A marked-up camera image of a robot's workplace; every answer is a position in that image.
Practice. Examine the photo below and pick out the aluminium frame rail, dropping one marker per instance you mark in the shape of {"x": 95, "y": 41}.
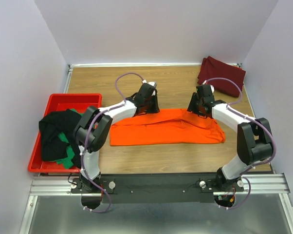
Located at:
{"x": 158, "y": 204}

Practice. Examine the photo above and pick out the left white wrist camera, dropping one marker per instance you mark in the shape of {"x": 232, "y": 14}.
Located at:
{"x": 153, "y": 85}

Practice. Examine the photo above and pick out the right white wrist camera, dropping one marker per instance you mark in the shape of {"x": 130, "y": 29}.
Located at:
{"x": 206, "y": 84}

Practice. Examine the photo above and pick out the red plastic bin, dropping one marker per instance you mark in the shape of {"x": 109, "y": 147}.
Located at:
{"x": 61, "y": 102}

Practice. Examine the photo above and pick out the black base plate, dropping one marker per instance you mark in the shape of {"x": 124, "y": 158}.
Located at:
{"x": 158, "y": 188}

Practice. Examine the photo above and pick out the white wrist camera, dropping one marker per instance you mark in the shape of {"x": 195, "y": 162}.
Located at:
{"x": 206, "y": 84}
{"x": 153, "y": 85}

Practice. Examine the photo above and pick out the black t shirt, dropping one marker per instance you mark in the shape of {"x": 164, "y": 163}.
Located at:
{"x": 48, "y": 131}

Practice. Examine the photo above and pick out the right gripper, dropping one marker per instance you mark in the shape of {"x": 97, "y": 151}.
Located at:
{"x": 195, "y": 106}

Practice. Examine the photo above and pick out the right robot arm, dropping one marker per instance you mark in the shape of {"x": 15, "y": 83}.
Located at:
{"x": 255, "y": 144}

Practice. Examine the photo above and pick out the folded maroon t shirt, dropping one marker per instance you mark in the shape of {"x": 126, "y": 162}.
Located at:
{"x": 212, "y": 68}

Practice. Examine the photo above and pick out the orange t shirt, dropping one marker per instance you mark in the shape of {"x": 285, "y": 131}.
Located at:
{"x": 169, "y": 126}

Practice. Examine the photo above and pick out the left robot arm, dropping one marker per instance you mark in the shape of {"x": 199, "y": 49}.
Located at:
{"x": 93, "y": 128}

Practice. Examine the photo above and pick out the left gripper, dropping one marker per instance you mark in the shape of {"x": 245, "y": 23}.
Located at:
{"x": 151, "y": 105}

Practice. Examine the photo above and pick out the green t shirt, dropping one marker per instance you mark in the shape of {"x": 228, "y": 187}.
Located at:
{"x": 69, "y": 155}

